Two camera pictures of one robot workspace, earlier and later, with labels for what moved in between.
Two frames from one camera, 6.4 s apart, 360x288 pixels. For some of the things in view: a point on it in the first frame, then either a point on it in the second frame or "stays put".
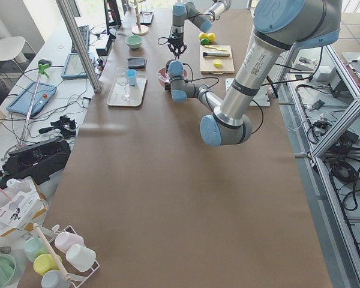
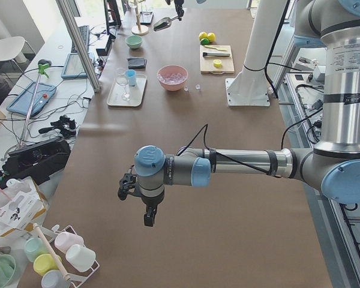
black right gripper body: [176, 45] to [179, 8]
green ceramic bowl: [134, 41] stays put
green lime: [204, 41] stays put
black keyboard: [84, 32] stays put
